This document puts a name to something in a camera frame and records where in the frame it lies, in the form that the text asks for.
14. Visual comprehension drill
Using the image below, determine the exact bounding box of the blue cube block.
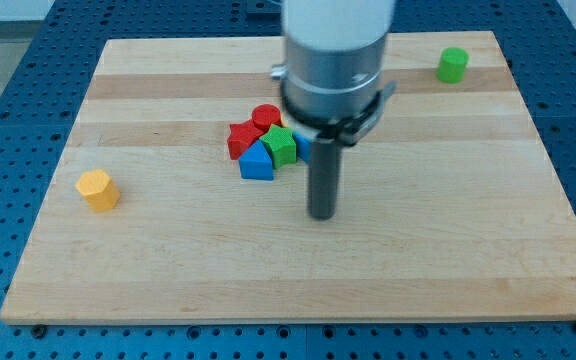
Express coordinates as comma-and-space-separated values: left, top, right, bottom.
293, 132, 311, 164

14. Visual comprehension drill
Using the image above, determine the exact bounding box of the yellow hexagon block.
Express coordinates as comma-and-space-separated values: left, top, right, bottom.
75, 169, 121, 212

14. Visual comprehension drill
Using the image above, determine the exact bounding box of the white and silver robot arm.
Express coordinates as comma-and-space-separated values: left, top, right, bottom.
272, 0, 396, 146

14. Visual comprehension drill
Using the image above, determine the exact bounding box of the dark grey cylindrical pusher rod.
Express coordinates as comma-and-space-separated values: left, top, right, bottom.
308, 138, 342, 220

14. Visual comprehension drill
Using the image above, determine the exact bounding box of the red cylinder block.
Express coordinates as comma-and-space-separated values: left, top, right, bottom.
251, 104, 282, 132

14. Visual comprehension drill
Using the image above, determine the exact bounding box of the green cylinder block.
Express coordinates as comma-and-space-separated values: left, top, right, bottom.
436, 47, 469, 84

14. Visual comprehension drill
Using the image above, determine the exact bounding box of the green star block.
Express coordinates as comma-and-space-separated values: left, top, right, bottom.
260, 125, 297, 170

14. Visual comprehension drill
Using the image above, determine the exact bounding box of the red star block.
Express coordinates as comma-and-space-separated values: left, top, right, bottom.
227, 120, 264, 160

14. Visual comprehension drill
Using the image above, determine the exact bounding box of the light wooden board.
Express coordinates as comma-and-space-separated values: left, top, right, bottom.
0, 31, 576, 325

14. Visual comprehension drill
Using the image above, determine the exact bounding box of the blue triangular prism block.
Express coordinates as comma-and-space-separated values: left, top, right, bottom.
238, 140, 274, 181

